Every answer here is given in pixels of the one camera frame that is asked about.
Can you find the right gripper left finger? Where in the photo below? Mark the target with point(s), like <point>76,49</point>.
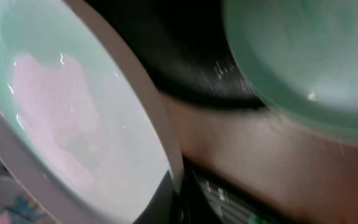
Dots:
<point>159,208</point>

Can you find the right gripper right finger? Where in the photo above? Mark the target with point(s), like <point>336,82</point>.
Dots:
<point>207,198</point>

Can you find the white round plate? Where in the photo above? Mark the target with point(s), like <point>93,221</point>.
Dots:
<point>82,126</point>

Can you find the round black serving tray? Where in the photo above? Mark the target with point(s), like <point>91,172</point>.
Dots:
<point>183,47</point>

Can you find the teal plate near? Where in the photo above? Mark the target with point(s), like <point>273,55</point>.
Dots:
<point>301,58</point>

